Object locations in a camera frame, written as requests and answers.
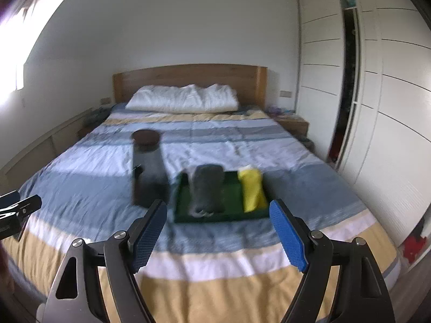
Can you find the dark glass jar wooden lid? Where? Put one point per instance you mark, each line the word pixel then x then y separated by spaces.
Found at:
pixel 150 175

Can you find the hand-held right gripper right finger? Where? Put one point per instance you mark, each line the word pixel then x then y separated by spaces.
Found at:
pixel 288 235

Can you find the bright window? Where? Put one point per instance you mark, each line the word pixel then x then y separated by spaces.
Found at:
pixel 13 57

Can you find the facial tissue pack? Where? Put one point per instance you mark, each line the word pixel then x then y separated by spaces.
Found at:
pixel 251 188

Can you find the white wardrobe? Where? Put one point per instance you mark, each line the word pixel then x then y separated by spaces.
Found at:
pixel 397 107

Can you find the striped bed blanket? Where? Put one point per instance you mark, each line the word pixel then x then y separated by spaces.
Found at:
pixel 101 175

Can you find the grey cloth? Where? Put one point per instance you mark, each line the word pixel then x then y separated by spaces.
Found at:
pixel 207 188

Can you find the white pillow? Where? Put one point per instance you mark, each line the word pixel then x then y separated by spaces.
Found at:
pixel 181 99

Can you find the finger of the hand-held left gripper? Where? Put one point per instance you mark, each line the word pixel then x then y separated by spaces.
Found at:
pixel 23 207

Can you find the green tray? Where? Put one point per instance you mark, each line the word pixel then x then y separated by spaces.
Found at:
pixel 232 197

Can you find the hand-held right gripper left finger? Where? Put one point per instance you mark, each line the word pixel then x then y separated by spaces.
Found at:
pixel 148 239

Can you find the red garment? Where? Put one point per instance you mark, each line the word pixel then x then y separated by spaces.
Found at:
pixel 414 245

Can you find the wooden side ledge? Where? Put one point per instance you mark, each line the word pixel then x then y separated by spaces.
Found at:
pixel 43 141

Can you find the wall socket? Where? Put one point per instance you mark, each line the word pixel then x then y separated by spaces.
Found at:
pixel 105 100
pixel 286 93

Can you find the wooden nightstand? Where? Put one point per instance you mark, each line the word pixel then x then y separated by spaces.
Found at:
pixel 293 127

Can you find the wooden headboard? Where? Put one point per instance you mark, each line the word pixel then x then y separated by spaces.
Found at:
pixel 188 74

